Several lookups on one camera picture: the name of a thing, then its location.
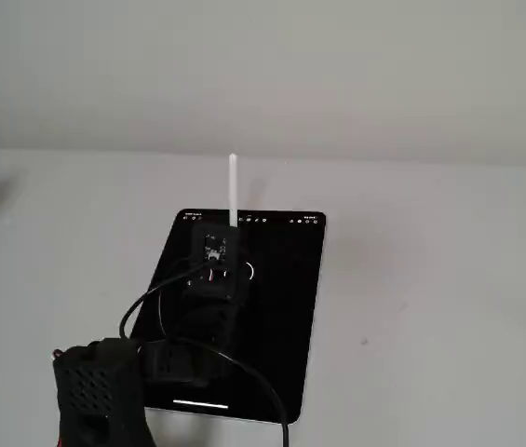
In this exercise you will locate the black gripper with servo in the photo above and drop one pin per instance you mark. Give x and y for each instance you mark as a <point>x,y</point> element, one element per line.
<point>239,253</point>

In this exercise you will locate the white stylus pen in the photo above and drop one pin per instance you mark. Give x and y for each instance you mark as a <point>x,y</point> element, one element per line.
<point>233,191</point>

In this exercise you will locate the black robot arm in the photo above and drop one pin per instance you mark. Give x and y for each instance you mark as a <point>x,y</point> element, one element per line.
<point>90,391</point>

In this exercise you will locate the black tablet with lit screen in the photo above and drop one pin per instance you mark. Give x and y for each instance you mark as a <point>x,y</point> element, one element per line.
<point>281,302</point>

